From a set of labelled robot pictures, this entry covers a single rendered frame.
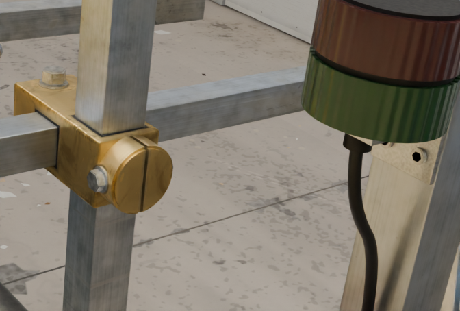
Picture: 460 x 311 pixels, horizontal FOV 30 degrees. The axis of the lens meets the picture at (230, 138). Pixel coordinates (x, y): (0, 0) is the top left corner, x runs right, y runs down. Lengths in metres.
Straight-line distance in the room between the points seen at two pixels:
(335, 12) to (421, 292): 0.15
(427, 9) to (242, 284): 1.91
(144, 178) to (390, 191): 0.22
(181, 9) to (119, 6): 0.43
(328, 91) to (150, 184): 0.27
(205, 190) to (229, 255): 0.37
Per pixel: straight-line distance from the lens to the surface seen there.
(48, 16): 0.88
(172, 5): 0.96
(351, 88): 0.32
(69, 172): 0.60
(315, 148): 3.03
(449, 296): 0.50
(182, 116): 0.67
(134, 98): 0.58
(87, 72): 0.58
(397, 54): 0.31
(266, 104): 0.73
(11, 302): 0.87
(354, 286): 0.43
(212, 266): 2.26
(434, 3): 0.34
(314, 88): 0.33
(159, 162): 0.57
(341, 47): 0.32
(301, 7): 4.20
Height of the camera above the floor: 1.21
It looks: 24 degrees down
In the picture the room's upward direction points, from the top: 8 degrees clockwise
